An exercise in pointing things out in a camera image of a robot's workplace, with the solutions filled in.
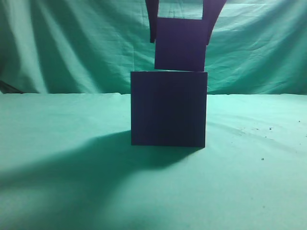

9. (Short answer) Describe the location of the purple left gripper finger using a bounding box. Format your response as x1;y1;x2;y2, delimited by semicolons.
145;0;159;43

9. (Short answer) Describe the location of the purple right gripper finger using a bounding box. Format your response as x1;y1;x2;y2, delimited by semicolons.
202;0;226;45

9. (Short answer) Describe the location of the purple cube block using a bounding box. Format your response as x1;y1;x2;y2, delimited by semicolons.
154;17;208;72

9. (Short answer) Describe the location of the dark purple groove box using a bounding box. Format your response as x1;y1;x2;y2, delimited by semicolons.
130;71;208;148

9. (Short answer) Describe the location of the green backdrop cloth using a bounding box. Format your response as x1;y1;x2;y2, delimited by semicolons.
0;0;307;94

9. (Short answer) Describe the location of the green table cloth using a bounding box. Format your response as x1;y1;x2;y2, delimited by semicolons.
0;93;307;230

